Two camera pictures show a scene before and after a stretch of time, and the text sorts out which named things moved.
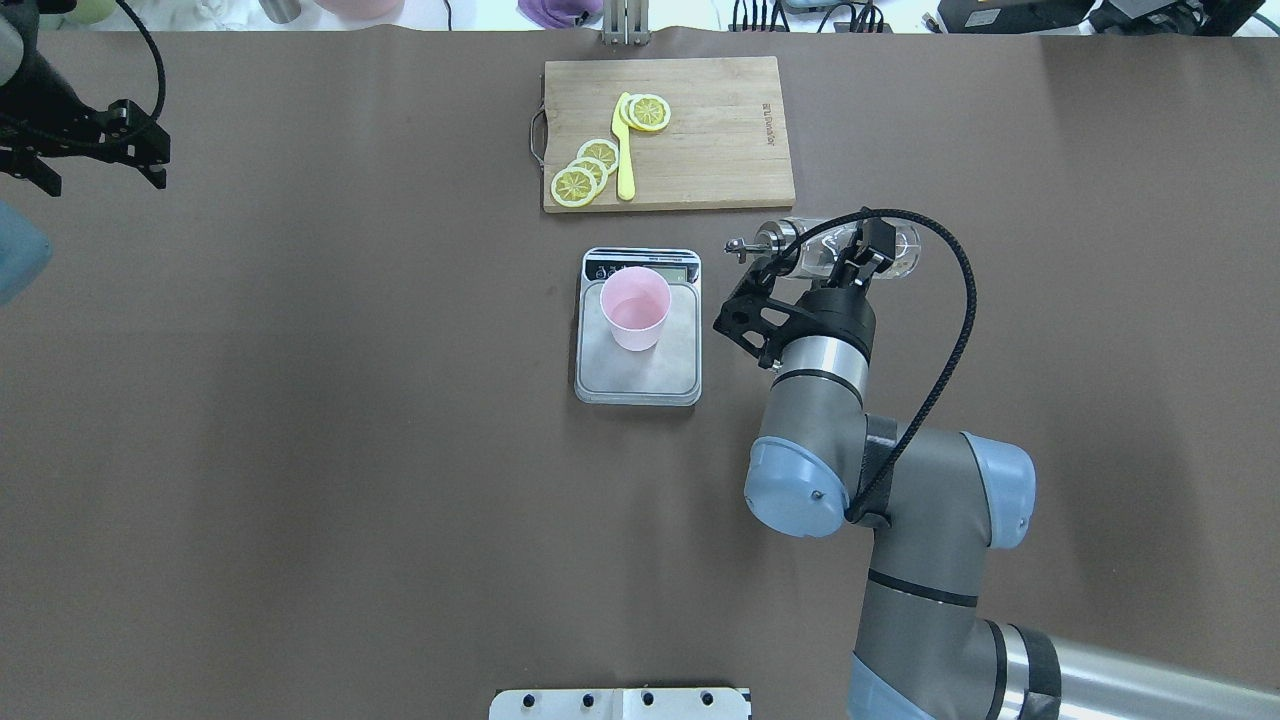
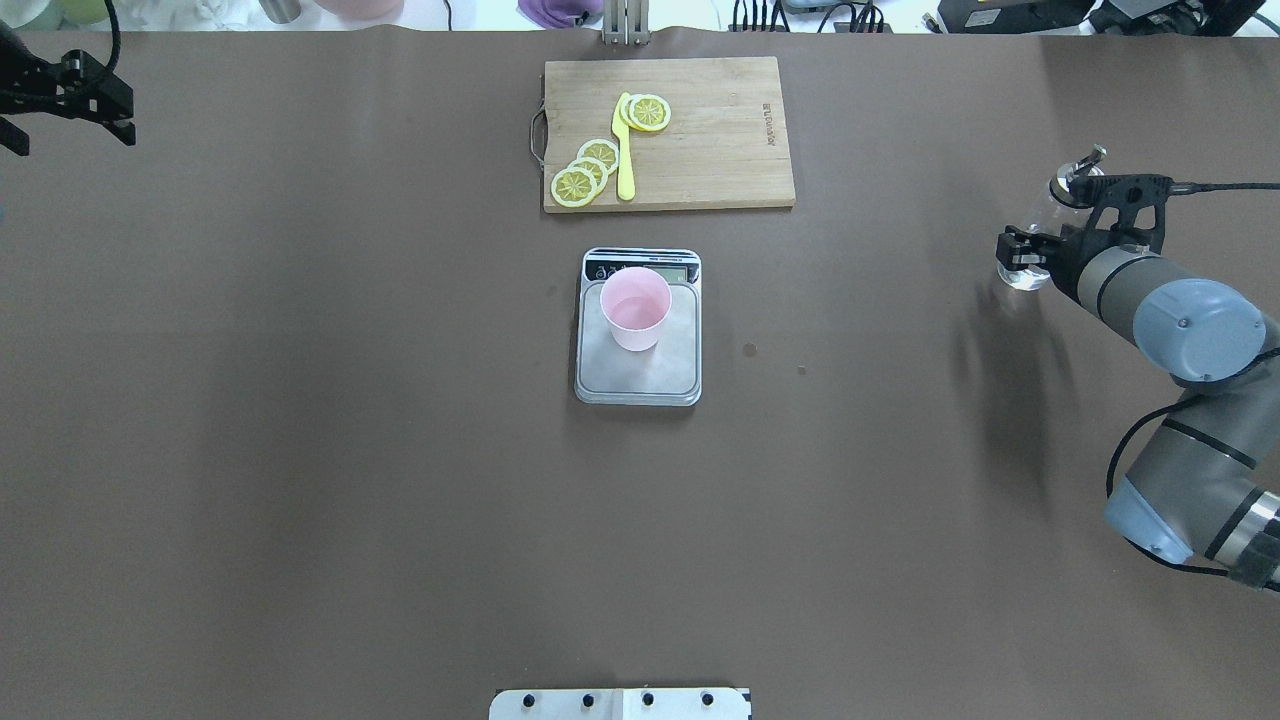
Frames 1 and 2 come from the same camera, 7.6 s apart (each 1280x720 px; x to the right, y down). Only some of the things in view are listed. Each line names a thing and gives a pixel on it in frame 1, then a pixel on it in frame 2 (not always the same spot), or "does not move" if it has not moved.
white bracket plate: (618, 704) does not move
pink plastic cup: (634, 302) does not move
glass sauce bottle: (821, 248) to (1059, 209)
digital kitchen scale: (667, 374) does not move
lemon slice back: (602, 151) does not move
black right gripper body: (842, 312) to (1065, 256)
